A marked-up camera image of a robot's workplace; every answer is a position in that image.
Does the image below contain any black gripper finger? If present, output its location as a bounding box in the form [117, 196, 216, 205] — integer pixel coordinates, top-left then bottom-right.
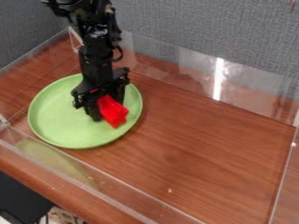
[111, 84, 125, 104]
[84, 98, 101, 122]

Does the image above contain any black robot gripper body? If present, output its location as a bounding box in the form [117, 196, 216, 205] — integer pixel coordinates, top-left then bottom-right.
[71, 46, 129, 109]

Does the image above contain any red plastic block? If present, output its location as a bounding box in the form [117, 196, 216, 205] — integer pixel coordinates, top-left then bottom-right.
[88, 89, 128, 129]

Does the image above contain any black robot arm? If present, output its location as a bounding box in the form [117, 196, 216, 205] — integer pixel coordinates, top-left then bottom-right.
[40, 0, 129, 122]

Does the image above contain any green round plate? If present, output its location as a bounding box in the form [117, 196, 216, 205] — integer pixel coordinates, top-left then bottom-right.
[28, 73, 143, 150]

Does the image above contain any white power strip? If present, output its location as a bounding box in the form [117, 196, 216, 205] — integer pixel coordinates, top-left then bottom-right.
[39, 206, 88, 224]

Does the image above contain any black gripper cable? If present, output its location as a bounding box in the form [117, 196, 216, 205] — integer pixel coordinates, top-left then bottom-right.
[111, 43, 125, 63]

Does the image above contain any clear acrylic enclosure wall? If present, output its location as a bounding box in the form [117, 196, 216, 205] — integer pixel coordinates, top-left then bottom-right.
[0, 32, 299, 224]

